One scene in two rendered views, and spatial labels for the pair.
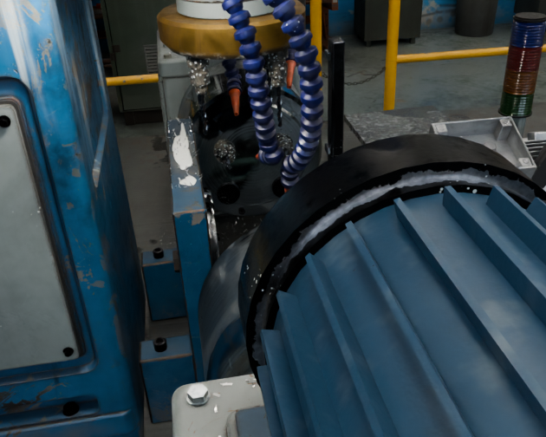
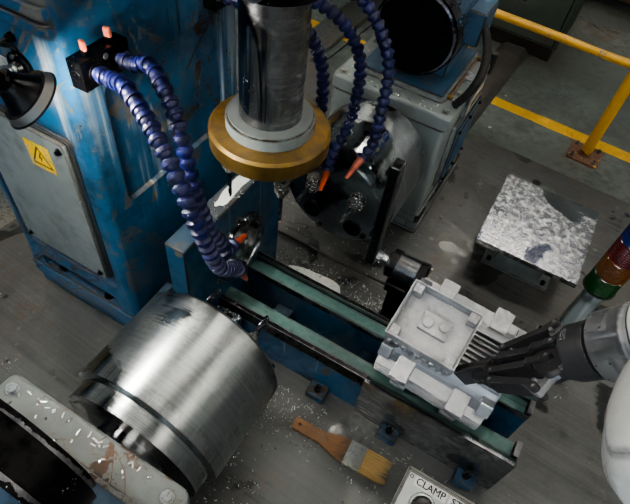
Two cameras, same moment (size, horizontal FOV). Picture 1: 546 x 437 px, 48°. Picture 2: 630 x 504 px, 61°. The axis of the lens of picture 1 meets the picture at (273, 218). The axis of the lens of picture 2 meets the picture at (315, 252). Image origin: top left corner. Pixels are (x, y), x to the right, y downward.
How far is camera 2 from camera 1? 0.58 m
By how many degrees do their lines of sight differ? 31
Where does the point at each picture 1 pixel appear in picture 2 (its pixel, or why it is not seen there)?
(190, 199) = (185, 237)
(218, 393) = (21, 394)
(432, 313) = not seen: outside the picture
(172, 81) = (338, 92)
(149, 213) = not seen: hidden behind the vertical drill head
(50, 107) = (82, 158)
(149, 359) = not seen: hidden behind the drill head
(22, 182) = (71, 185)
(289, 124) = (368, 191)
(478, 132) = (456, 307)
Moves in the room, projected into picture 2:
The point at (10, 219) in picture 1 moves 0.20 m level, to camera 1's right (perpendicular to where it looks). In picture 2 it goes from (67, 198) to (152, 265)
